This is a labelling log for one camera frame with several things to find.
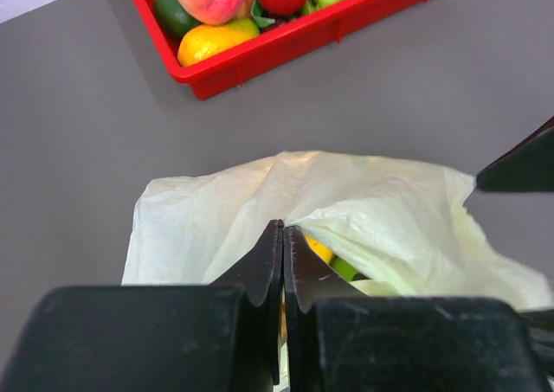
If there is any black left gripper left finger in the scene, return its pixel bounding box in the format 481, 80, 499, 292
1, 221, 283, 391

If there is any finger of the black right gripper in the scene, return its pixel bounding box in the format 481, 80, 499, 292
476, 118, 554, 193

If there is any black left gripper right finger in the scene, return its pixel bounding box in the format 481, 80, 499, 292
283, 227, 553, 391

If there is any pale green plastic bag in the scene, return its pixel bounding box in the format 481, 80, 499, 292
122, 151, 553, 311

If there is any yellow fruit inside bag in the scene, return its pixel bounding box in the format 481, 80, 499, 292
303, 232, 334, 265

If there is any red plastic fruit tray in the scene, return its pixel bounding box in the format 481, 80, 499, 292
132, 0, 428, 100

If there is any yellow mango front left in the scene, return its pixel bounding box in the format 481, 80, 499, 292
177, 18, 261, 67

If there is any dark green avocado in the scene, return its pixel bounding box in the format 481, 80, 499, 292
154, 0, 201, 40

